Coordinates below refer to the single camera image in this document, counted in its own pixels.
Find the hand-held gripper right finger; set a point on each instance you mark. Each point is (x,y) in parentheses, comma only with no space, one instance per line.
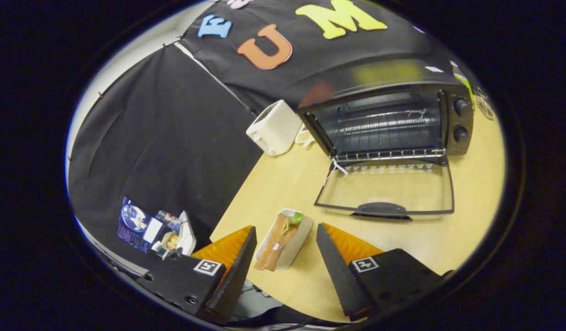
(338,276)

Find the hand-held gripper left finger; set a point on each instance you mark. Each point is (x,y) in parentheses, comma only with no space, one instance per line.
(234,280)

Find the toasted sandwich with lettuce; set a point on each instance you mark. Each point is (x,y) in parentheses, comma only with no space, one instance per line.
(276,241)

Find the black toaster oven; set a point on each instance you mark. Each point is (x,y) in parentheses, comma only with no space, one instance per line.
(457,119)

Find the white pop-up toaster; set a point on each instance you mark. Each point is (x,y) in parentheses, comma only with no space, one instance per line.
(273,126)

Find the white rectangular tray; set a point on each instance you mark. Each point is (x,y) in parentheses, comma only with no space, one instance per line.
(301,236)

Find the white plastic lid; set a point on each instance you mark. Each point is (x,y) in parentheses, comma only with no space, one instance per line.
(187,234)

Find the small clear plastic bottle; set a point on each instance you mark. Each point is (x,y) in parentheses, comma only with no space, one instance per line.
(168,219)

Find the blue printed box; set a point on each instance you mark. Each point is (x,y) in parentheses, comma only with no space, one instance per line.
(132,220)

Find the small pale snack packet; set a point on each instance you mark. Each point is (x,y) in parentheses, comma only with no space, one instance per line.
(304,136)

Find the clear bottle with green label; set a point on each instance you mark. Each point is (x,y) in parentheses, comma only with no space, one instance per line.
(464,85)

